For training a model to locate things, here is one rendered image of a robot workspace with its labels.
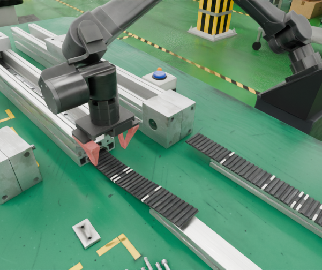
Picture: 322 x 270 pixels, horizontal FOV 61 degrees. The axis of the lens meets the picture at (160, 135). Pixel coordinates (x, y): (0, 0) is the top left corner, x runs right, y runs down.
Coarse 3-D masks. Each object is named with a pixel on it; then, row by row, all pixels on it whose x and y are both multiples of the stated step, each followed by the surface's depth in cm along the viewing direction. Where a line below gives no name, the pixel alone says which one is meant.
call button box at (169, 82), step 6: (144, 78) 86; (150, 78) 85; (156, 78) 85; (162, 78) 85; (168, 78) 86; (174, 78) 86; (156, 84) 83; (162, 84) 83; (168, 84) 85; (174, 84) 87; (174, 90) 89
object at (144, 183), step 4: (144, 180) 57; (148, 180) 57; (140, 184) 56; (144, 184) 56; (148, 184) 56; (132, 188) 55; (136, 188) 55; (140, 188) 55; (132, 192) 54; (136, 192) 54
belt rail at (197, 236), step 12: (156, 216) 52; (168, 228) 50; (180, 228) 48; (192, 228) 48; (204, 228) 48; (180, 240) 49; (192, 240) 46; (204, 240) 46; (216, 240) 46; (204, 252) 45; (216, 252) 44; (228, 252) 44; (240, 252) 44; (216, 264) 44; (228, 264) 43; (240, 264) 43; (252, 264) 43
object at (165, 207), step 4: (172, 196) 52; (176, 196) 52; (168, 200) 51; (172, 200) 51; (176, 200) 51; (180, 200) 51; (164, 204) 50; (168, 204) 51; (172, 204) 50; (156, 208) 50; (160, 208) 50; (164, 208) 49; (168, 208) 49; (160, 212) 49; (164, 212) 49
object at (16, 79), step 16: (0, 64) 91; (16, 64) 88; (0, 80) 82; (16, 80) 76; (32, 80) 83; (16, 96) 76; (32, 96) 70; (32, 112) 72; (48, 112) 64; (64, 112) 70; (80, 112) 68; (48, 128) 69; (64, 128) 60; (64, 144) 64; (112, 144) 68; (80, 160) 64
